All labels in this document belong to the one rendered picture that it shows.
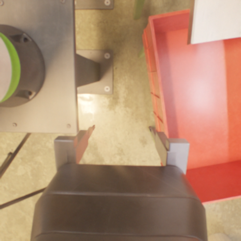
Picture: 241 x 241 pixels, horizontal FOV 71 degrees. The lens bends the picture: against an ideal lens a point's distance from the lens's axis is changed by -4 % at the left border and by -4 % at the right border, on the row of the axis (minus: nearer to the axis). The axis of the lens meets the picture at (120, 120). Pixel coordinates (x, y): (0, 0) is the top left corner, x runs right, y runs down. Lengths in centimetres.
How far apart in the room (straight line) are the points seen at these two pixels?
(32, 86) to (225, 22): 42
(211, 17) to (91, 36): 95
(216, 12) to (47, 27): 34
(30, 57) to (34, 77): 3
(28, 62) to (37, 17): 9
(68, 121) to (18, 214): 168
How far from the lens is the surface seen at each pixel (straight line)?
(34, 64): 35
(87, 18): 133
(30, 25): 38
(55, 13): 37
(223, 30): 49
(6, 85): 29
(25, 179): 172
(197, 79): 77
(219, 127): 85
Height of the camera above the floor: 125
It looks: 75 degrees down
